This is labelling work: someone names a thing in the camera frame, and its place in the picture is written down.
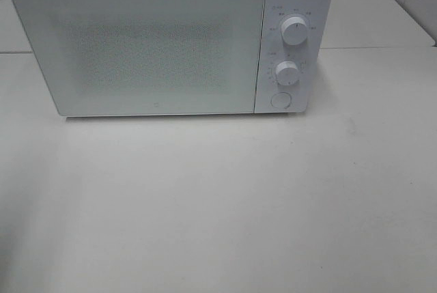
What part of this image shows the round white door-release button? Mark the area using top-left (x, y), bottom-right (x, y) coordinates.
top-left (270, 92), bottom-right (292, 109)

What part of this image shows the white timer knob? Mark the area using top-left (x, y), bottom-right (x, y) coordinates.
top-left (274, 61), bottom-right (300, 86)

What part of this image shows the white microwave door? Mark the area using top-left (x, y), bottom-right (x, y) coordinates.
top-left (13, 0), bottom-right (264, 116)

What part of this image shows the upper white power knob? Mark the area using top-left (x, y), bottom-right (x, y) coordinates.
top-left (280, 14), bottom-right (309, 46)

